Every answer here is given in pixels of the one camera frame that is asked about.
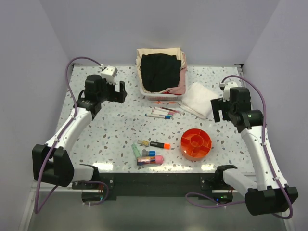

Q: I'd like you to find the green cap white marker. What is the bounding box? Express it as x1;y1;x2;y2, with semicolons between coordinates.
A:
151;110;173;118

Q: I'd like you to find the grey blue cap marker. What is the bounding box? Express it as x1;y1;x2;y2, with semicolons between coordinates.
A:
142;149;156;157

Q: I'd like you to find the purple cable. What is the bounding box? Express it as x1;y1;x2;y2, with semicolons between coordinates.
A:
185;75;294;219
35;56;109;214

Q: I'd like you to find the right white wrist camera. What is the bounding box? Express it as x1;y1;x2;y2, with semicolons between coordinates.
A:
219;81;238;102

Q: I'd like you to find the red clear pen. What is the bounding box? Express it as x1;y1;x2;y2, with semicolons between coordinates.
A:
159;107;184;114

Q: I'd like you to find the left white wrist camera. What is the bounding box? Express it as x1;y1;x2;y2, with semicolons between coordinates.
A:
99;65;118;85

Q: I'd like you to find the small beige eraser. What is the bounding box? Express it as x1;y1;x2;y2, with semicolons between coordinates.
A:
137;140;150;147

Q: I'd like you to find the colourful crayon pack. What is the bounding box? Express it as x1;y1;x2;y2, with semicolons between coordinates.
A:
137;156;156;166

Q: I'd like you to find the white plastic basket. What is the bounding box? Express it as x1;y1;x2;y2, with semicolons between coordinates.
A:
137;69;188;101

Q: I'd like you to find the green glue stick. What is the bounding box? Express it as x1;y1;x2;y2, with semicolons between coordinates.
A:
131;144;141;158

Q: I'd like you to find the pink folded cloth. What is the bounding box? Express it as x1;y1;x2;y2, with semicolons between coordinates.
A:
167;53;187;95

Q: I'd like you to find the orange round divided organizer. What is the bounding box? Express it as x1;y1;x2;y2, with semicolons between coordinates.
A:
180;128;212;161

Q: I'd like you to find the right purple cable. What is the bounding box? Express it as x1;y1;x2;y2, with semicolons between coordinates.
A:
185;75;294;219

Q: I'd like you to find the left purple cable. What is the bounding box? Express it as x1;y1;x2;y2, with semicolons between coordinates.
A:
35;56;109;214

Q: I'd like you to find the beige folded cloth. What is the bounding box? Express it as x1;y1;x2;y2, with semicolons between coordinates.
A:
136;47;187;71

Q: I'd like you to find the black orange highlighter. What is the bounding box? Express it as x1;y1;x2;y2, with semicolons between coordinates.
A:
150;141;171;150

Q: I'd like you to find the red folded cloth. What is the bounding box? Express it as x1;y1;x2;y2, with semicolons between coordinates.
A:
161;90;182;95

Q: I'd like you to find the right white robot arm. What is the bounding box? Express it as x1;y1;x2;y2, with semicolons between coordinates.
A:
211;86;298;216

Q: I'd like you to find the pink cap tube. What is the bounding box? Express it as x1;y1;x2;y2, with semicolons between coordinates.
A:
154;155;164;165

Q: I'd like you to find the orange white pen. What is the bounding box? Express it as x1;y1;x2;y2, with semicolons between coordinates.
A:
153;101;178;105

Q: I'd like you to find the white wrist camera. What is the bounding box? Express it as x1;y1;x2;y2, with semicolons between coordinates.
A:
99;65;118;85
219;81;238;102

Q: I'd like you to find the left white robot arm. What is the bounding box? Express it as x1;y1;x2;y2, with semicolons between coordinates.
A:
32;75;127;189

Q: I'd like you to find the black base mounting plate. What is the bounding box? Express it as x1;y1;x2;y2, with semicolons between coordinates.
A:
72;173;233;202

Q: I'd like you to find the white folded towel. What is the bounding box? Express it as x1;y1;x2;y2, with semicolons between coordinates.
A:
179;82;218;119

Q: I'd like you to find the black folded cloth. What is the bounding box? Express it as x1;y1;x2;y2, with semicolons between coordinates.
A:
140;53;181;92

